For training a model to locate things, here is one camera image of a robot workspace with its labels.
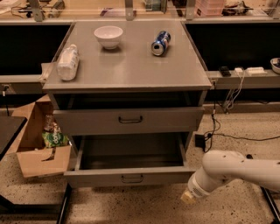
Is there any grey drawer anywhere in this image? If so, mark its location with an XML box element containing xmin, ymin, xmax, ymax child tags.
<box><xmin>65</xmin><ymin>133</ymin><xmax>194</xmax><ymax>188</ymax></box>
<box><xmin>53</xmin><ymin>107</ymin><xmax>204</xmax><ymax>136</ymax></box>

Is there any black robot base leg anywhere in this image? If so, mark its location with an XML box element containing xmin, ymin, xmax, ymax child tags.
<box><xmin>261</xmin><ymin>186</ymin><xmax>280</xmax><ymax>224</ymax></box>

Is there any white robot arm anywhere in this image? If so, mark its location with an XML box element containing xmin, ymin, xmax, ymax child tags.
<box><xmin>181</xmin><ymin>150</ymin><xmax>280</xmax><ymax>204</ymax></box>

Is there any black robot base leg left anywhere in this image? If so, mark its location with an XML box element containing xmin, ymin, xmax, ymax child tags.
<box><xmin>0</xmin><ymin>184</ymin><xmax>72</xmax><ymax>224</ymax></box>

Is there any grey top drawer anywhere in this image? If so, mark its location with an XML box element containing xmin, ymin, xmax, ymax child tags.
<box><xmin>53</xmin><ymin>107</ymin><xmax>204</xmax><ymax>136</ymax></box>

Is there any grey drawer cabinet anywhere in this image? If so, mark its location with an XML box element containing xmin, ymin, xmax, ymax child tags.
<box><xmin>42</xmin><ymin>20</ymin><xmax>213</xmax><ymax>189</ymax></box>

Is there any black power adapter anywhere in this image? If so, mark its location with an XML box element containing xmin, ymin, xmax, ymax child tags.
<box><xmin>194</xmin><ymin>134</ymin><xmax>206</xmax><ymax>149</ymax></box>

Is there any black small device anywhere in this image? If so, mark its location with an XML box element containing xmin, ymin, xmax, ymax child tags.
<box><xmin>219</xmin><ymin>66</ymin><xmax>231</xmax><ymax>77</ymax></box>

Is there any white charger plug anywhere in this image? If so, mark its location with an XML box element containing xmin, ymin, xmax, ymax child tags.
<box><xmin>234</xmin><ymin>67</ymin><xmax>243</xmax><ymax>73</ymax></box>

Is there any white power strip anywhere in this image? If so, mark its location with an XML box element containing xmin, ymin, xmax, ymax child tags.
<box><xmin>246</xmin><ymin>66</ymin><xmax>267</xmax><ymax>77</ymax></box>

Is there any green snack bag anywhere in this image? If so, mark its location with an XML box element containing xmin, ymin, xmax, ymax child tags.
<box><xmin>42</xmin><ymin>132</ymin><xmax>68</xmax><ymax>148</ymax></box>

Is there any blue soda can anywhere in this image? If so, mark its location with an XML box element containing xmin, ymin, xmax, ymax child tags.
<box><xmin>150</xmin><ymin>31</ymin><xmax>171</xmax><ymax>56</ymax></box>

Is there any brown cardboard box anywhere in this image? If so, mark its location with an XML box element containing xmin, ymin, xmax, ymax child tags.
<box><xmin>9</xmin><ymin>95</ymin><xmax>72</xmax><ymax>178</ymax></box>

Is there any white bowl on shelf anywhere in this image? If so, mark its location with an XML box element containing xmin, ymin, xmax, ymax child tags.
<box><xmin>270</xmin><ymin>58</ymin><xmax>280</xmax><ymax>74</ymax></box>

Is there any white ceramic bowl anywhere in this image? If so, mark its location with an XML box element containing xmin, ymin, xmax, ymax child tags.
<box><xmin>94</xmin><ymin>25</ymin><xmax>123</xmax><ymax>49</ymax></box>

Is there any clear plastic water bottle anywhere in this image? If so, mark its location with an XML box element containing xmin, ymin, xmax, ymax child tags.
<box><xmin>57</xmin><ymin>45</ymin><xmax>80</xmax><ymax>81</ymax></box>

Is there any pink plastic bin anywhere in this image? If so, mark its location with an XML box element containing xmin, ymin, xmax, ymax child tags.
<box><xmin>194</xmin><ymin>0</ymin><xmax>226</xmax><ymax>17</ymax></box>

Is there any black table left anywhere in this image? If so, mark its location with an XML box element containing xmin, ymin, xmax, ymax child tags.
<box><xmin>0</xmin><ymin>116</ymin><xmax>27</xmax><ymax>161</ymax></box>

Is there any black floor cable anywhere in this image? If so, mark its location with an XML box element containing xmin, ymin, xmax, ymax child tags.
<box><xmin>203</xmin><ymin>81</ymin><xmax>280</xmax><ymax>154</ymax></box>

